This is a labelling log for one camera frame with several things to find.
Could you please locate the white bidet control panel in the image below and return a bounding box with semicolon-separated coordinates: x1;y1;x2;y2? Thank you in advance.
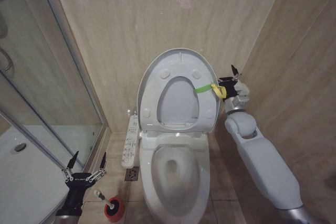
120;115;140;168

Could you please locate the chrome shower door handle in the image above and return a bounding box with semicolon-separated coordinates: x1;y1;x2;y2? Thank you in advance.
0;47;15;79

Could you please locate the round shower drain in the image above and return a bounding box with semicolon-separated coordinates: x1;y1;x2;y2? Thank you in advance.
10;142;27;153

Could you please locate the white toilet bowl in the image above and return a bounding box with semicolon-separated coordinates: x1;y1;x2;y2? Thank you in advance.
138;129;211;224

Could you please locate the green strap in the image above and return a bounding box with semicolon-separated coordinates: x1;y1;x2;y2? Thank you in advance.
193;83;213;95

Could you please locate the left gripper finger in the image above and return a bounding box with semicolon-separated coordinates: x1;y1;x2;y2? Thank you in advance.
61;151;79;182
87;152;107;183

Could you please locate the yellow pull loop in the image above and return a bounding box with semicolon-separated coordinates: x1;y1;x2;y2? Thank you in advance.
211;83;227;99

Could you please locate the white toilet lid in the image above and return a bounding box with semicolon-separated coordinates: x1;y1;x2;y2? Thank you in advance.
136;48;221;133

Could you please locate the red toilet brush holder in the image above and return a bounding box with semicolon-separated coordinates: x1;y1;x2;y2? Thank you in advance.
104;197;124;223

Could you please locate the white shower tray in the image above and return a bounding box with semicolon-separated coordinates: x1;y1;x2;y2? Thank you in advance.
0;125;103;224

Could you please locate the metal floor drain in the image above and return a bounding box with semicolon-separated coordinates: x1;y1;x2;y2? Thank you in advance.
124;166;140;182

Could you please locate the white toilet seat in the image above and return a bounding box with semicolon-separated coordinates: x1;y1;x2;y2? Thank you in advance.
140;60;216;132

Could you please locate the glass shower enclosure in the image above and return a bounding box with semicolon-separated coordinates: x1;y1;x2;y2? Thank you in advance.
0;0;108;172

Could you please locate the white toilet brush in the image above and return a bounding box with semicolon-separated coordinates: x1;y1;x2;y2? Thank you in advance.
93;189;116;213

